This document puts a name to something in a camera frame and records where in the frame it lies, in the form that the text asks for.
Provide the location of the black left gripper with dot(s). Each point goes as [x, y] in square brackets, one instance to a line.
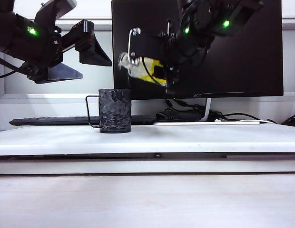
[52, 47]

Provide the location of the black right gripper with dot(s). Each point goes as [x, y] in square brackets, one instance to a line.
[185, 45]

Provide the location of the clear bottle yellow label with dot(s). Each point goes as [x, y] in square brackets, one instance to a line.
[139, 71]

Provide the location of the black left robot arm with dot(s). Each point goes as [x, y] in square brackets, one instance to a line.
[14, 35]

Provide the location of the black computer keyboard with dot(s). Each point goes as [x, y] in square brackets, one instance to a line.
[54, 121]

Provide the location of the white raised board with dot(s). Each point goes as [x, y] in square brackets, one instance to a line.
[147, 140]

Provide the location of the black computer monitor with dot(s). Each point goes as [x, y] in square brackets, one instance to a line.
[245, 66]

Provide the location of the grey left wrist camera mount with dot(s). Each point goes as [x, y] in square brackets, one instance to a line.
[57, 9]

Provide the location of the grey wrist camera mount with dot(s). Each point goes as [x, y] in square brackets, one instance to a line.
[57, 9]
[249, 10]

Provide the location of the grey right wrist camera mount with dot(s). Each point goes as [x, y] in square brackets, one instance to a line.
[249, 10]

